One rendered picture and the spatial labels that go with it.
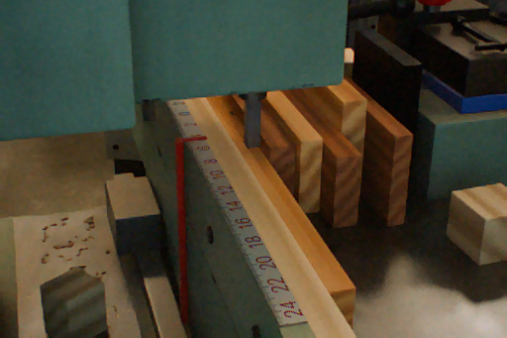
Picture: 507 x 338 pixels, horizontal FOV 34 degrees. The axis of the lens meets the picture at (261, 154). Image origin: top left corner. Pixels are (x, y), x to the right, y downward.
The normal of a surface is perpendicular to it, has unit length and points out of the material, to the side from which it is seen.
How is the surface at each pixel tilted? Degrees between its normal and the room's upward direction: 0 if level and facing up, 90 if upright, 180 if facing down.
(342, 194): 90
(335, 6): 90
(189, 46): 90
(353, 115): 90
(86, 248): 1
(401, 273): 0
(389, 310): 0
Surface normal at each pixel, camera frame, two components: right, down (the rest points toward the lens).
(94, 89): 0.29, 0.41
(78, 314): 0.77, 0.29
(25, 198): 0.01, -0.90
